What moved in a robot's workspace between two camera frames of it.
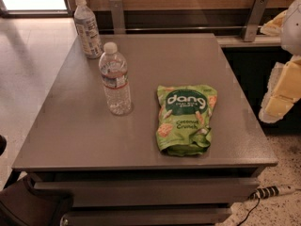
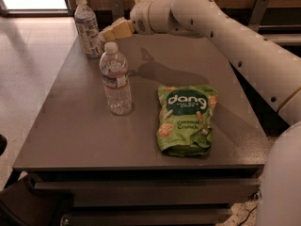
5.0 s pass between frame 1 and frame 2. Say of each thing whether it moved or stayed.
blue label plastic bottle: stayed
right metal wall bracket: stayed
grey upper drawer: stayed
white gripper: moved
